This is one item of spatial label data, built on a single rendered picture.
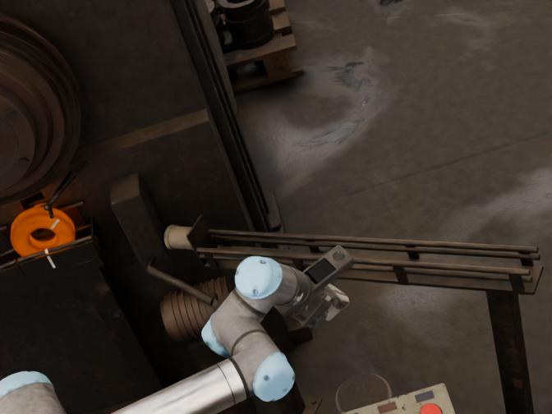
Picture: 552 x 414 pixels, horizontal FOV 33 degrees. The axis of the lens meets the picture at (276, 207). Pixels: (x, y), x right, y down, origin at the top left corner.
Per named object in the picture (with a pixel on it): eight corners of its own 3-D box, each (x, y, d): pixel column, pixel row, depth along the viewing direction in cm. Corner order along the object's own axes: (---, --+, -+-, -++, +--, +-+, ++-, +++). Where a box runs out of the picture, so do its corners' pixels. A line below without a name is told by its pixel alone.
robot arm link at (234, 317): (215, 364, 163) (255, 316, 161) (190, 326, 171) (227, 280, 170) (246, 376, 168) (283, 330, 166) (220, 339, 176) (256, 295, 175)
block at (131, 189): (141, 246, 246) (108, 177, 231) (170, 237, 246) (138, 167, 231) (143, 273, 238) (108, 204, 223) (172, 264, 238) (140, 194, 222)
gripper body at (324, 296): (294, 305, 190) (264, 296, 180) (320, 273, 188) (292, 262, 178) (318, 330, 186) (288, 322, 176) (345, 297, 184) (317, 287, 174)
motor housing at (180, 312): (218, 411, 271) (156, 285, 237) (291, 389, 270) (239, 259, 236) (223, 448, 261) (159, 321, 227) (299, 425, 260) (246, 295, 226)
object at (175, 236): (181, 237, 233) (172, 219, 229) (211, 239, 228) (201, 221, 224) (170, 254, 229) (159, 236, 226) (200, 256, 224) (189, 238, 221)
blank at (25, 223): (53, 263, 240) (53, 271, 237) (-2, 238, 232) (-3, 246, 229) (87, 222, 234) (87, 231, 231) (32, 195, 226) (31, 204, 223)
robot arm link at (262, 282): (221, 280, 167) (250, 244, 165) (253, 291, 176) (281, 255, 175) (248, 309, 163) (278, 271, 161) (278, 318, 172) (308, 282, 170)
